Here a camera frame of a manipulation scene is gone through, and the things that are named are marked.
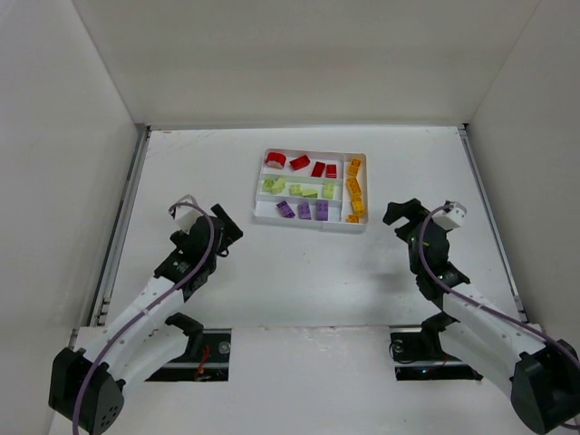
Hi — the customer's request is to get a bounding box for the light green curved lego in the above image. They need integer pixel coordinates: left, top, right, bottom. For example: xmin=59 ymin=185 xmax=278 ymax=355
xmin=271 ymin=178 xmax=286 ymax=195
xmin=262 ymin=179 xmax=275 ymax=192

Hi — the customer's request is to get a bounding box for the purple patterned lego brick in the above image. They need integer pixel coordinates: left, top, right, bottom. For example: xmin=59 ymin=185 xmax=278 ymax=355
xmin=276 ymin=200 xmax=295 ymax=218

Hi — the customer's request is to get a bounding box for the purple tan lego piece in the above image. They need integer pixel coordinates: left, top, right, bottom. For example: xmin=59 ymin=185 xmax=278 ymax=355
xmin=297 ymin=202 xmax=312 ymax=220

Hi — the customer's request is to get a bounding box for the light green square lego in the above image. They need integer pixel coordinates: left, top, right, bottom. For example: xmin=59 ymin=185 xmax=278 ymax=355
xmin=289 ymin=184 xmax=303 ymax=197

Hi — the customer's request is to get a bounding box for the red rounded lego brick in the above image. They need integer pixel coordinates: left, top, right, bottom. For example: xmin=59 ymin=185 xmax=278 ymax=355
xmin=265 ymin=151 xmax=286 ymax=169

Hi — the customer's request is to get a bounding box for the light green wedge lego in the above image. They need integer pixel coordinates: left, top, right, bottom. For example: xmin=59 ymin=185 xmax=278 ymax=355
xmin=302 ymin=188 xmax=319 ymax=198

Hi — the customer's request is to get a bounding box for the dark red lego brick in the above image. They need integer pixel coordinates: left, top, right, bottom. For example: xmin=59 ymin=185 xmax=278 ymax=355
xmin=289 ymin=155 xmax=311 ymax=171

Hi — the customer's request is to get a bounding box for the small red lego brick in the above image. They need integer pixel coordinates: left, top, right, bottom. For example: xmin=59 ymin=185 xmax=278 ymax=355
xmin=325 ymin=164 xmax=337 ymax=179

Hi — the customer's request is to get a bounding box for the yellow striped lego brick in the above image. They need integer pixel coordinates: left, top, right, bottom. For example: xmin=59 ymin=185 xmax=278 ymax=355
xmin=351 ymin=197 xmax=367 ymax=217

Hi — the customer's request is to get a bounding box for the orange patterned lego piece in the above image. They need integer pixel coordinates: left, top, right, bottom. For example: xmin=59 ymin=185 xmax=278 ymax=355
xmin=347 ymin=158 xmax=363 ymax=178

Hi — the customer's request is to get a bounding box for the purple rounded lego piece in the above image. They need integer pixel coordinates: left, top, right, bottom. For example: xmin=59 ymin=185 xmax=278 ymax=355
xmin=315 ymin=199 xmax=329 ymax=221

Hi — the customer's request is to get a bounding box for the light green lego piece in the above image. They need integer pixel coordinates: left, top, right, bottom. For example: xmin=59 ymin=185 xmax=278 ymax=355
xmin=322 ymin=182 xmax=336 ymax=200

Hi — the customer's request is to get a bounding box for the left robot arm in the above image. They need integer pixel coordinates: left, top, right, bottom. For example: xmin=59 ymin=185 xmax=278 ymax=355
xmin=48 ymin=199 xmax=243 ymax=434

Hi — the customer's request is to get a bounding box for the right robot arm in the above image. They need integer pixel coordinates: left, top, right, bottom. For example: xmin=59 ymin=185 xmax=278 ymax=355
xmin=382 ymin=198 xmax=579 ymax=434

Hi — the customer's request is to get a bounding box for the white divided tray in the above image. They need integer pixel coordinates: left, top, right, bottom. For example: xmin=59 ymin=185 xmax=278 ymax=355
xmin=253 ymin=149 xmax=369 ymax=234

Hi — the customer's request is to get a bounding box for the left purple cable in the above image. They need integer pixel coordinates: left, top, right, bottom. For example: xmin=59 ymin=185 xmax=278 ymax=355
xmin=71 ymin=203 xmax=216 ymax=434

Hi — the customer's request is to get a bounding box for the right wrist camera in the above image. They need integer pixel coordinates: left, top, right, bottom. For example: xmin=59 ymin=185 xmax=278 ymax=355
xmin=432 ymin=201 xmax=467 ymax=231

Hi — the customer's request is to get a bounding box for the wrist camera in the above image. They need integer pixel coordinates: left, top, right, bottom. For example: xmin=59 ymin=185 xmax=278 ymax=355
xmin=169 ymin=194 xmax=202 ymax=234
xmin=432 ymin=201 xmax=467 ymax=231

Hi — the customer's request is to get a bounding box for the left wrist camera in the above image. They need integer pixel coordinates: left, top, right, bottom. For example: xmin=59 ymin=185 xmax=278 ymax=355
xmin=169 ymin=194 xmax=202 ymax=234

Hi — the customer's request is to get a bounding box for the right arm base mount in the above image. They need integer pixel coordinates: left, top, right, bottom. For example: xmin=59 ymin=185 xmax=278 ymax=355
xmin=389 ymin=313 xmax=483 ymax=382

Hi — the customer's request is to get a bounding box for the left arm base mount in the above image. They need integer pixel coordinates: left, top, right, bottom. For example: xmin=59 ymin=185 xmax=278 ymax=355
xmin=147 ymin=313 xmax=232 ymax=382

